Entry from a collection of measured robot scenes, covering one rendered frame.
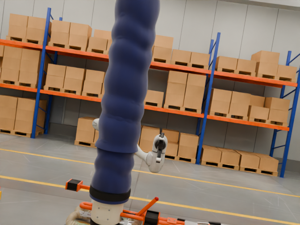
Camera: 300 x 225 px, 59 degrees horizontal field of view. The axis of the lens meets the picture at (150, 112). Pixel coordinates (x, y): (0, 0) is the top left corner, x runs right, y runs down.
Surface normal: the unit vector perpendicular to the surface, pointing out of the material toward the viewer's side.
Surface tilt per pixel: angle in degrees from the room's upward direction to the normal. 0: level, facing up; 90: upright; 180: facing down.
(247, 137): 90
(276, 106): 90
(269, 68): 90
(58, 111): 90
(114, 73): 80
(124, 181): 75
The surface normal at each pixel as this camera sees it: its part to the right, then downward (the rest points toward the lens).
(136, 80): 0.60, -0.03
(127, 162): 0.72, -0.19
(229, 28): -0.04, 0.05
